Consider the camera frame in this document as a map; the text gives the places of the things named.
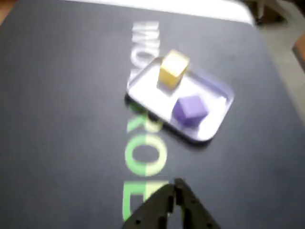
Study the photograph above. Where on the black WOWROBO desk mat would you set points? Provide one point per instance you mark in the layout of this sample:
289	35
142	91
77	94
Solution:
59	95

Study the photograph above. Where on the yellow wooden cube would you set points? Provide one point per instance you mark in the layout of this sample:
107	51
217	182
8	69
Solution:
172	69

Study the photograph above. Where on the purple wooden cube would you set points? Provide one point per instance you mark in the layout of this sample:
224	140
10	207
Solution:
189	111

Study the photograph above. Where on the white rectangular metal tray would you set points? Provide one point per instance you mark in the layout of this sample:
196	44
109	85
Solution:
147	95

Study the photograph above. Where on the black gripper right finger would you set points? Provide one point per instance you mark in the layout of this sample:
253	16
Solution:
193	210

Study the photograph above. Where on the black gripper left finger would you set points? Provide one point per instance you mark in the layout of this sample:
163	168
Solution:
155	210

